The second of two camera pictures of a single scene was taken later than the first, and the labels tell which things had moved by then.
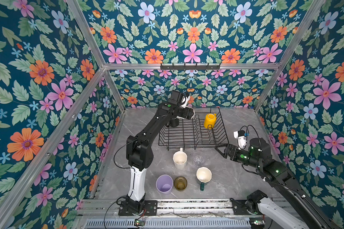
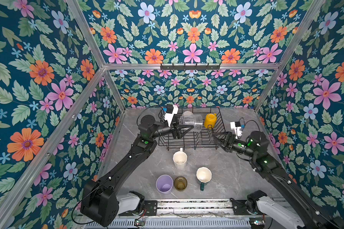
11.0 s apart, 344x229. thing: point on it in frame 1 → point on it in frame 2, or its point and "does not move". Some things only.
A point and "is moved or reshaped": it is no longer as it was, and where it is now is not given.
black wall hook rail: (215, 67) does not move
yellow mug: (209, 119) does not move
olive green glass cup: (180, 183) does not move
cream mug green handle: (204, 174) does not move
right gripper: (227, 150) → (230, 137)
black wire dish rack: (207, 129) does not move
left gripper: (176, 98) → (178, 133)
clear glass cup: (198, 159) → (196, 120)
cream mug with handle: (180, 159) does not move
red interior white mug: (184, 101) is moved or reshaped
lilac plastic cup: (164, 183) does not move
